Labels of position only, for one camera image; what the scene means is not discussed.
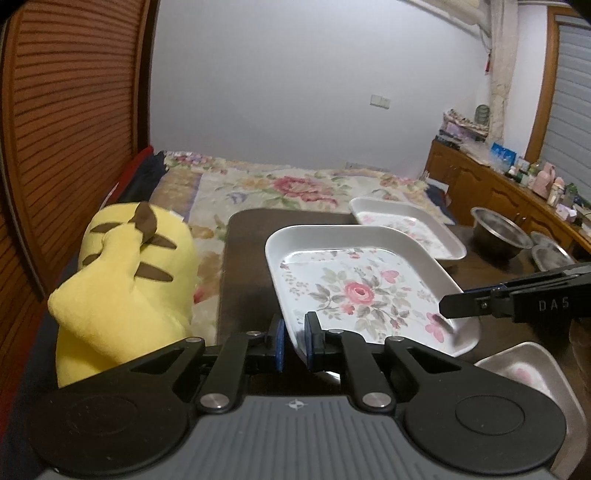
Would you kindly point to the white wall switch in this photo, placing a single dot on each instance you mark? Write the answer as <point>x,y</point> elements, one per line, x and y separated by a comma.
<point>380,101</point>

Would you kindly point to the white tissue box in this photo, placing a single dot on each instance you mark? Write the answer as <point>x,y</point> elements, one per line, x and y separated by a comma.
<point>567,210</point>

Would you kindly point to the wooden window frame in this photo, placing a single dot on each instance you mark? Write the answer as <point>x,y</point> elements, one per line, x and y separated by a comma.
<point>545,83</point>

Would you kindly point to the green ribbed jar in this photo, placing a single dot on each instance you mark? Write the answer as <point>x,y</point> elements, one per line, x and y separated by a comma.
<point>483,115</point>

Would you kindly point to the dark navy bedsheet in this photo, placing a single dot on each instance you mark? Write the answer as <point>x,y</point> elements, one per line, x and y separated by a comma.
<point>143,177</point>

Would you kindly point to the large steel bowl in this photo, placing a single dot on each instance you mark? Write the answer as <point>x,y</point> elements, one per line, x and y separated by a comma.
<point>498,230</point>

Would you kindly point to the wooden cabinet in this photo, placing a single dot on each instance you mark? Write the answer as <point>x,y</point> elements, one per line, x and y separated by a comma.
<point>480,189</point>

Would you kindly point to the grey window blind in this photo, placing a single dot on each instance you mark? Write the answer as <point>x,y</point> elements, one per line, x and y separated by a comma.
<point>572,106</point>

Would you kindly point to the blue box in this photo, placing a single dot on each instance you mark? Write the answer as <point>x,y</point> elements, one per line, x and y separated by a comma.
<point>503,156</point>

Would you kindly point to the large floral square plate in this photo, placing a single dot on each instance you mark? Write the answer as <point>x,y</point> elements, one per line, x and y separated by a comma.
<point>360,286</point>

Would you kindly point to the white air conditioner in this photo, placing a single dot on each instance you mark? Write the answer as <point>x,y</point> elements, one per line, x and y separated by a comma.
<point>455,11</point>

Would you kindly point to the floral blanket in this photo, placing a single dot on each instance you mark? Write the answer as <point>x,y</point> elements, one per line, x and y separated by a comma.
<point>258,189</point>

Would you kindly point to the yellow plush toy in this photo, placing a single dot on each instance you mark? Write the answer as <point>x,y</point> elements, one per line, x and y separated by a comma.
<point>120,286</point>

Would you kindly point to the red hanging ornament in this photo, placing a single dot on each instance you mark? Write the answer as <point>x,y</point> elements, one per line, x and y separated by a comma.
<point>487,63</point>

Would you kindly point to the pink thermos jug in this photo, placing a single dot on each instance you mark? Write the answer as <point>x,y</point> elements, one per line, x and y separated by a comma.
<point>544,177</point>

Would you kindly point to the white bottle pink cap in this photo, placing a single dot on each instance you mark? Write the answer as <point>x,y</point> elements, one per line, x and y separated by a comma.
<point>556,190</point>

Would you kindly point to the pile of folded fabrics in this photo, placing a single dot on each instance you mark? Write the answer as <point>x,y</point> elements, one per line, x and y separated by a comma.
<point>461,127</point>

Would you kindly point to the clear plastic bag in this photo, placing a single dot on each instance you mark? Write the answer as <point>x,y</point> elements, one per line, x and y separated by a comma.
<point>475,152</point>

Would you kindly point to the cream curtain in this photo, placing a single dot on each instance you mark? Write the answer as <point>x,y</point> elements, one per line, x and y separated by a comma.
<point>504,69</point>

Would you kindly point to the small steel bowl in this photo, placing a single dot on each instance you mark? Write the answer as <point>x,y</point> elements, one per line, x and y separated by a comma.
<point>551,256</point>
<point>545,237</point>

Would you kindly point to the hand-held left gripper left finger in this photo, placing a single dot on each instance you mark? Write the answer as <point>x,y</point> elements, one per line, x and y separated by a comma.
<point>278,346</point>

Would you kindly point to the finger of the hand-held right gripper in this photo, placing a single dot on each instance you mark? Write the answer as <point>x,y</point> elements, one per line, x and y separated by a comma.
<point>457,305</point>
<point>531,276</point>

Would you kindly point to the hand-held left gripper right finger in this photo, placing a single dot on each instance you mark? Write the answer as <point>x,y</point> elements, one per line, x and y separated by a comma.
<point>312,346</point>

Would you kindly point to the cluster of small bottles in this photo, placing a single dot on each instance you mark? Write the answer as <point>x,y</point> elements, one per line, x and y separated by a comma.
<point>521,170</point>

